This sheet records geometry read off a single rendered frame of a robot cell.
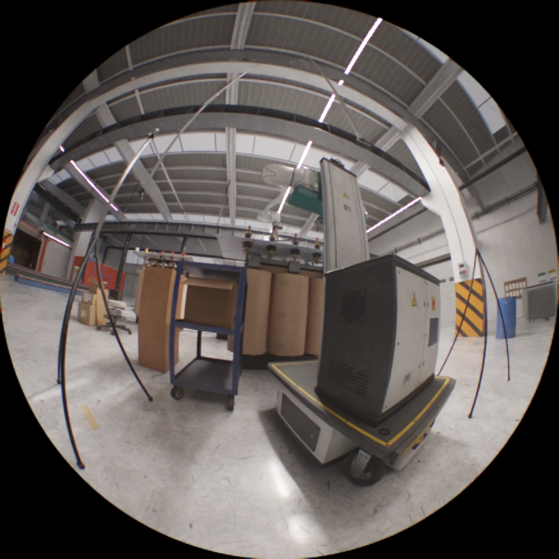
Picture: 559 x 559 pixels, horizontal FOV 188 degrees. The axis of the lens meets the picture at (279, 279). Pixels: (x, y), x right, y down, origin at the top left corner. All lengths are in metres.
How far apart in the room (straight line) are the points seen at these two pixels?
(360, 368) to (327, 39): 9.70
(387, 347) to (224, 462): 0.75
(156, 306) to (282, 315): 1.21
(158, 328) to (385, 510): 1.76
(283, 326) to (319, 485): 1.46
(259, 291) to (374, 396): 1.45
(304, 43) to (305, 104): 3.51
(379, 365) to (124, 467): 0.96
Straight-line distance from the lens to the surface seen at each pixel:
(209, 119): 4.86
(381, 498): 0.82
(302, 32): 9.46
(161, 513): 0.74
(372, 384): 0.56
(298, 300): 1.80
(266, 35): 9.48
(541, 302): 8.54
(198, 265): 1.05
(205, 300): 1.04
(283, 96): 9.86
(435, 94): 10.23
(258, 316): 1.71
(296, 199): 1.19
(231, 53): 6.39
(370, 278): 0.55
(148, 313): 1.64
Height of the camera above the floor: 0.67
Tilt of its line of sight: 11 degrees up
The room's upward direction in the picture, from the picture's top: 4 degrees clockwise
